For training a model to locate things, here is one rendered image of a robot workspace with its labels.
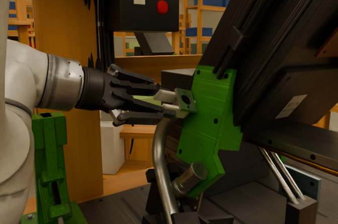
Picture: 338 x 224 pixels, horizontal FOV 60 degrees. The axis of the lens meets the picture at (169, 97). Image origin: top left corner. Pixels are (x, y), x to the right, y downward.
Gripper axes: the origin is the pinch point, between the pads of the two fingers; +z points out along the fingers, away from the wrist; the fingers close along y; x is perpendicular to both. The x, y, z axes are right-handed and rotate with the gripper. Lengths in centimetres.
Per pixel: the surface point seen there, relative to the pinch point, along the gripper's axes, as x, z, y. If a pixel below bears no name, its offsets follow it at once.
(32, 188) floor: 243, 22, 76
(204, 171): 0.0, 3.5, -14.9
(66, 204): 21.8, -15.7, -13.0
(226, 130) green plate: -4.8, 7.8, -8.4
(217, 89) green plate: -9.0, 4.5, -1.8
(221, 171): -2.6, 4.9, -16.1
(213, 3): 169, 321, 418
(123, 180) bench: 43.6, 9.7, 1.3
